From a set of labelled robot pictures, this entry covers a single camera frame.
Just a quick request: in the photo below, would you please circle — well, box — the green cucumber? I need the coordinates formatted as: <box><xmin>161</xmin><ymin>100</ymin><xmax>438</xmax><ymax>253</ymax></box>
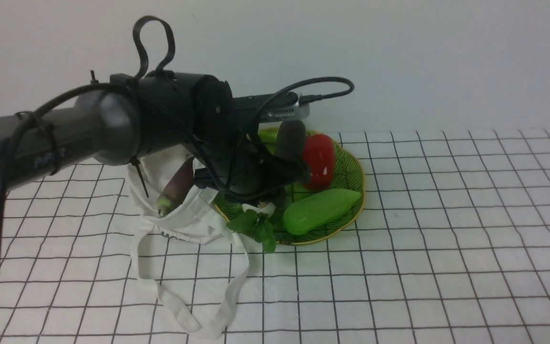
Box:
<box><xmin>282</xmin><ymin>189</ymin><xmax>363</xmax><ymax>236</ymax></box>

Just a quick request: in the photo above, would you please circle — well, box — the white grid tablecloth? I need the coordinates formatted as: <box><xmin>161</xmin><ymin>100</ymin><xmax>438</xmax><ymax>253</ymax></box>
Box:
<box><xmin>0</xmin><ymin>130</ymin><xmax>550</xmax><ymax>344</ymax></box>

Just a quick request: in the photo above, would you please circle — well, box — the purple eggplant green stem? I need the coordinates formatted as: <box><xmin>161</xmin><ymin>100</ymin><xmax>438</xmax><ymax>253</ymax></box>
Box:
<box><xmin>156</xmin><ymin>157</ymin><xmax>194</xmax><ymax>217</ymax></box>

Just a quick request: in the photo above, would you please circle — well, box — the white cloth tote bag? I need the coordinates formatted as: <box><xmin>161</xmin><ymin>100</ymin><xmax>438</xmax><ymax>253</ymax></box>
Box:
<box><xmin>125</xmin><ymin>146</ymin><xmax>250</xmax><ymax>340</ymax></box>

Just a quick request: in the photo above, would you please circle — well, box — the purple eggplant yellow stem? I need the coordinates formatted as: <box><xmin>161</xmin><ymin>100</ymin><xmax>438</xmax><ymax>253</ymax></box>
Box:
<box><xmin>275</xmin><ymin>120</ymin><xmax>306</xmax><ymax>161</ymax></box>

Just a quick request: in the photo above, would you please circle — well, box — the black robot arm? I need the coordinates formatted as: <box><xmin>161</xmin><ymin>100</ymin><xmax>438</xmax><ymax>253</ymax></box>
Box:
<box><xmin>0</xmin><ymin>71</ymin><xmax>323</xmax><ymax>204</ymax></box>

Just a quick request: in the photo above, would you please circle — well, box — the red bell pepper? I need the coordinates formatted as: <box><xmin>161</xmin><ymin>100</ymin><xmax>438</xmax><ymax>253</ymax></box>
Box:
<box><xmin>303</xmin><ymin>134</ymin><xmax>336</xmax><ymax>192</ymax></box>

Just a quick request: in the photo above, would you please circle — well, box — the green leaf-shaped plate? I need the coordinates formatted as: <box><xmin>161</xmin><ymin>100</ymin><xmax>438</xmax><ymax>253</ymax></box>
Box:
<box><xmin>212</xmin><ymin>127</ymin><xmax>366</xmax><ymax>246</ymax></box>

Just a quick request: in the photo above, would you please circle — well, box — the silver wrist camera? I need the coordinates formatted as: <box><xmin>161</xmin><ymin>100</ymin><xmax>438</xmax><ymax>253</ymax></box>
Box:
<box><xmin>232</xmin><ymin>91</ymin><xmax>310</xmax><ymax>124</ymax></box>

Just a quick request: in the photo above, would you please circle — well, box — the white radish with leaves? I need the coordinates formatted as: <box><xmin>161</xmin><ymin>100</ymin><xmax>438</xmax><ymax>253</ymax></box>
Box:
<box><xmin>227</xmin><ymin>203</ymin><xmax>276</xmax><ymax>253</ymax></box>

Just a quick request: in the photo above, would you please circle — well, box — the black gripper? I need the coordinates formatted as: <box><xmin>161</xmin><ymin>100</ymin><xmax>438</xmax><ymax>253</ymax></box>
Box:
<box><xmin>193</xmin><ymin>128</ymin><xmax>310</xmax><ymax>201</ymax></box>

